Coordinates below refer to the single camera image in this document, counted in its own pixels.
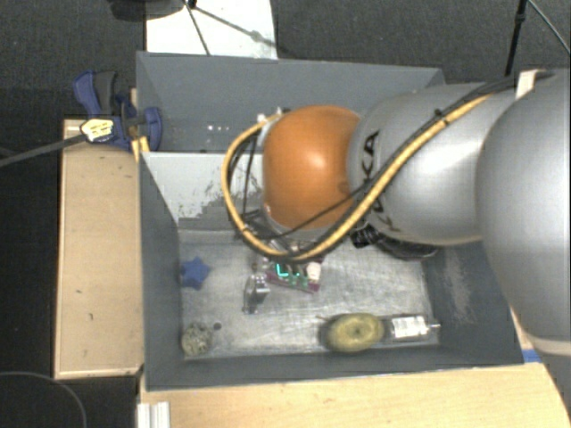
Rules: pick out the grey metal bin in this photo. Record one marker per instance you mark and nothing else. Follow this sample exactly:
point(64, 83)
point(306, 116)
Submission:
point(285, 310)

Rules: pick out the grey speckled ball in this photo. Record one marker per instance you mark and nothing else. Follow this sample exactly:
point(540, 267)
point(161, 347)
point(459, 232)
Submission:
point(196, 339)

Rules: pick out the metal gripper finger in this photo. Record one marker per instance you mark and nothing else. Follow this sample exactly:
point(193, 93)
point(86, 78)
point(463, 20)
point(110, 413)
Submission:
point(250, 294)
point(263, 290)

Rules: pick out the pale wood board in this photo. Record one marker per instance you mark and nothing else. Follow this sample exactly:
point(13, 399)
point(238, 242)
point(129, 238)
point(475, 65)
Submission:
point(100, 261)

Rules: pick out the blue star-shaped toy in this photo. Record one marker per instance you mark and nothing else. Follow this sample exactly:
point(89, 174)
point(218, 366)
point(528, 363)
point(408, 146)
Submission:
point(195, 273)

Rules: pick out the clear plastic bottle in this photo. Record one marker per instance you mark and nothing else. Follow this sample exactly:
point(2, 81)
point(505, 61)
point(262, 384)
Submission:
point(410, 328)

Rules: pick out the black cylinder on white bracket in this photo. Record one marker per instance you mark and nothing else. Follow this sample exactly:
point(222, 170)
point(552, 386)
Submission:
point(363, 239)

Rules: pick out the yellow-green round fruit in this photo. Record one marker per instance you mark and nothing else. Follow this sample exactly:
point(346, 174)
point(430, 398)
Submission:
point(352, 332)

